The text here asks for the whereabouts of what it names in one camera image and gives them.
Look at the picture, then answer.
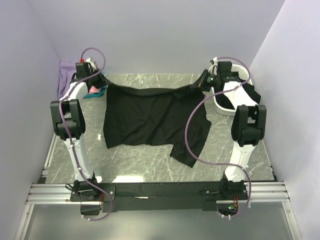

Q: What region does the black t-shirt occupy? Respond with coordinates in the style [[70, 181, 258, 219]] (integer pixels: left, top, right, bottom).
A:
[[103, 79, 211, 168], [215, 83, 261, 112]]

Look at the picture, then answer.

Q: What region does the white perforated laundry basket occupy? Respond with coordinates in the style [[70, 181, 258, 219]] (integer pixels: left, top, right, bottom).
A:
[[212, 64, 253, 116]]

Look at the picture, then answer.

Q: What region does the black t-shirt in basket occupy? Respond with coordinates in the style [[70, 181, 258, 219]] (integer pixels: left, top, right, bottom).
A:
[[215, 83, 261, 112]]

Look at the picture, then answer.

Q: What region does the folded lavender t-shirt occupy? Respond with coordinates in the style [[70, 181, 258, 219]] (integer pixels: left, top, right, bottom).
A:
[[58, 60, 76, 99]]

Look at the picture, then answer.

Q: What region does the folded pink t-shirt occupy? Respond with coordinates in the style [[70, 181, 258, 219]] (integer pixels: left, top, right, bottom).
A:
[[89, 65, 101, 95]]

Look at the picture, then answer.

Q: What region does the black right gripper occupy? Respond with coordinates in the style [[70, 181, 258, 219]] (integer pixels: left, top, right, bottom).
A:
[[189, 70, 220, 94]]

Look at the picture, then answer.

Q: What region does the aluminium extrusion rail frame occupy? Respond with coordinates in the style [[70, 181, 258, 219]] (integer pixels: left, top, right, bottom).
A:
[[13, 101, 302, 240]]

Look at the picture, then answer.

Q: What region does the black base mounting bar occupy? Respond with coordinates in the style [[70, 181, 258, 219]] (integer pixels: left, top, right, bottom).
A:
[[69, 181, 252, 217]]

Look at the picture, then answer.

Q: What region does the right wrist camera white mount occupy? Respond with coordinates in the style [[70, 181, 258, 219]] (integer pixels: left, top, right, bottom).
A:
[[208, 57, 218, 75]]

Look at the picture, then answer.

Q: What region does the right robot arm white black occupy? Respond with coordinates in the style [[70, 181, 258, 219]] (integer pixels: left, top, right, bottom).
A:
[[199, 57, 267, 200]]

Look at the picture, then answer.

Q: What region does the folded teal t-shirt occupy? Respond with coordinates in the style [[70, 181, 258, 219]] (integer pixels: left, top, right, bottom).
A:
[[84, 73, 107, 99]]

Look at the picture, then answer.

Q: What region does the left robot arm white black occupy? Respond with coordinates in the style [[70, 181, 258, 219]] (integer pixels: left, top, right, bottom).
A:
[[50, 59, 102, 201]]

